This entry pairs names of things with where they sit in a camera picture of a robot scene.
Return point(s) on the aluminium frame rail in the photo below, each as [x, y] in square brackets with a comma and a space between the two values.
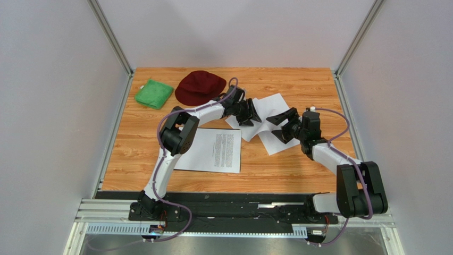
[101, 227]

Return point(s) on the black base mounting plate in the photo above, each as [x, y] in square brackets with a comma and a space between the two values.
[235, 213]

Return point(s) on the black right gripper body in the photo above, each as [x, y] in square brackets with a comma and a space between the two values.
[288, 125]

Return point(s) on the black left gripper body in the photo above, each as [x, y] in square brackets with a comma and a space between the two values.
[241, 111]

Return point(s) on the black clipboard folder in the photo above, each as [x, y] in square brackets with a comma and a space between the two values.
[213, 128]

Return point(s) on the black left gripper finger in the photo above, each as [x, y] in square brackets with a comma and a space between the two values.
[245, 121]
[252, 112]

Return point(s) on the dark red cap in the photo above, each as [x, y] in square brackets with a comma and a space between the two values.
[199, 87]

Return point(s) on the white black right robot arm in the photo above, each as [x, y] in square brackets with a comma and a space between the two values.
[359, 188]

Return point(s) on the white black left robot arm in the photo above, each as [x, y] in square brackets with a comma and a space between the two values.
[176, 133]

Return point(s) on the green folded cloth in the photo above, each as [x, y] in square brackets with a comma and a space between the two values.
[153, 94]

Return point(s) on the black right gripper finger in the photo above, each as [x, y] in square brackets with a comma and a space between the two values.
[284, 136]
[288, 115]

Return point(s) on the printed text paper sheet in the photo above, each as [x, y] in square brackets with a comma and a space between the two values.
[217, 151]

